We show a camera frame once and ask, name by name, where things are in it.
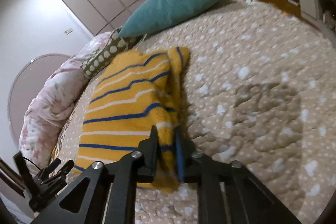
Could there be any beige dotted quilted bedspread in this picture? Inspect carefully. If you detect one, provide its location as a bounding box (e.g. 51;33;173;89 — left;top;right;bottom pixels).
50;0;336;224

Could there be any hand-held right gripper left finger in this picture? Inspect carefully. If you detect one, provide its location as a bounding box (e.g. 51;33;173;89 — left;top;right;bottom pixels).
31;126;160;224

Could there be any pink floral comforter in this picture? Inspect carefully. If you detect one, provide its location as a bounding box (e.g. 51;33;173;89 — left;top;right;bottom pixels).
18;31;114;163

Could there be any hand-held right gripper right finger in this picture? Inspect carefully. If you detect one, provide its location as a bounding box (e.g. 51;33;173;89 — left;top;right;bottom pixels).
174;126;303;224

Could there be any arched white panel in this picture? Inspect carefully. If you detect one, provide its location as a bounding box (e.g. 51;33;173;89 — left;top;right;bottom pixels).
7;53;74;147

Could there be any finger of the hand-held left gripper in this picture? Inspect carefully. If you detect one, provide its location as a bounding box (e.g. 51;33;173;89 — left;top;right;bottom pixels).
56;160;75;178
43;158;62;175

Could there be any green dotted cushion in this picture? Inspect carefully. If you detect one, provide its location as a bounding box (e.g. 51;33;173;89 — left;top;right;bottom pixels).
81;28;151;79

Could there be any teal pillow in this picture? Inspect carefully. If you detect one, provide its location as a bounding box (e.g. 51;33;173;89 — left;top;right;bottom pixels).
118;0;231;38

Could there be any yellow striped sweater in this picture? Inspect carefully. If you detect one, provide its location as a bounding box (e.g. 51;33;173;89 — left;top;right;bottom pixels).
73;46;191;193

